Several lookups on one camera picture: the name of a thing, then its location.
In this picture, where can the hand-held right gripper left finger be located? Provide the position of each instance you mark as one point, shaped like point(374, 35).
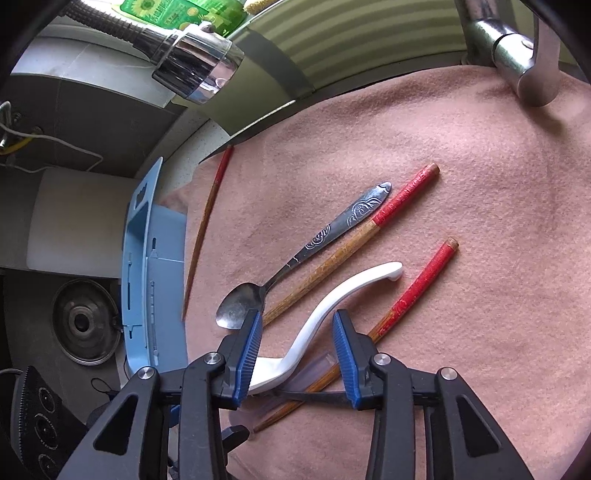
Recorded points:
point(247, 360)

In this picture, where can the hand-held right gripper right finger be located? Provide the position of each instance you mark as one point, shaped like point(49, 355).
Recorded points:
point(344, 360)

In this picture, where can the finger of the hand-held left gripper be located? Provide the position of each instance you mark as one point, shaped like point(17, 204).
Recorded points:
point(174, 415)
point(235, 436)

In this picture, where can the patterned metal spoon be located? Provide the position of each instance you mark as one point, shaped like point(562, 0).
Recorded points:
point(240, 307)

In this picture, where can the white ceramic spoon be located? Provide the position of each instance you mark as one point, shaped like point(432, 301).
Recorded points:
point(323, 310)

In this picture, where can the red-topped wooden chopstick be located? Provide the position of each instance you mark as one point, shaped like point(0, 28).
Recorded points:
point(351, 243)
point(210, 217)
point(415, 286)

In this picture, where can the blue plastic drainer basket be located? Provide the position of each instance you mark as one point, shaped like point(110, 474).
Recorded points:
point(166, 277)

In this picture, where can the pink towel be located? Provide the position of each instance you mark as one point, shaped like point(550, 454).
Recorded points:
point(461, 369)

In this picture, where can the metal pot lid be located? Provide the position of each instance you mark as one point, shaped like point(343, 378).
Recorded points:
point(83, 318)

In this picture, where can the black box with round ports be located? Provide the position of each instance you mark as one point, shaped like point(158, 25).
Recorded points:
point(41, 424)

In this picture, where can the white cutting board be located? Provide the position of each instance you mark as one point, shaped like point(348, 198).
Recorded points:
point(78, 221)

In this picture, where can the green striped drain board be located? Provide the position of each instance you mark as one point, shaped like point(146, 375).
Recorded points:
point(351, 41)

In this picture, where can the green dish soap bottle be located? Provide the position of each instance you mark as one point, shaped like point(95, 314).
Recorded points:
point(184, 14)

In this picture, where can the yellow sponge cloth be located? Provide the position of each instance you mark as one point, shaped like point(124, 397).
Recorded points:
point(256, 4)

